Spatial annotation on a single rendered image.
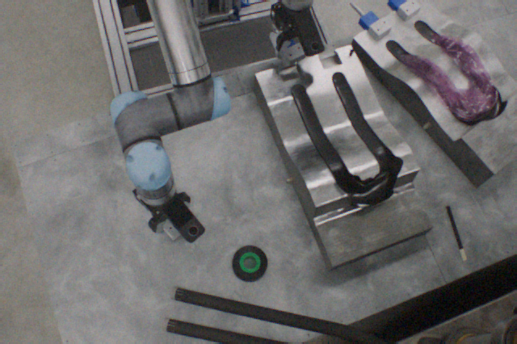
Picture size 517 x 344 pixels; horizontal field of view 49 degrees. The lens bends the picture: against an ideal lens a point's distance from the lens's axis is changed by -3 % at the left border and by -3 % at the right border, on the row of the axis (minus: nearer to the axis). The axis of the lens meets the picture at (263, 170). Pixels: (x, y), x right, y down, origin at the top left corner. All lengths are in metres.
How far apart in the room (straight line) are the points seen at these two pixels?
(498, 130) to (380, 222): 0.37
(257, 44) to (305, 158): 1.02
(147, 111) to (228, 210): 0.42
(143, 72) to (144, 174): 1.26
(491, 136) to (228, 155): 0.64
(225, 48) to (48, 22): 0.84
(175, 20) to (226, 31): 1.27
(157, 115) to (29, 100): 1.50
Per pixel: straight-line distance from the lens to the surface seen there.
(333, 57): 1.52
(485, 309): 1.50
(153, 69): 2.25
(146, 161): 1.02
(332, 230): 1.34
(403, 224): 1.38
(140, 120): 1.07
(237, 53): 2.26
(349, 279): 1.39
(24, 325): 2.28
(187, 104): 1.08
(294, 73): 1.48
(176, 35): 1.05
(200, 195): 1.41
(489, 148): 1.47
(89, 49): 2.59
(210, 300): 1.31
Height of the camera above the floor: 2.15
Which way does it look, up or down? 70 degrees down
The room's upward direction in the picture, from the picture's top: 9 degrees clockwise
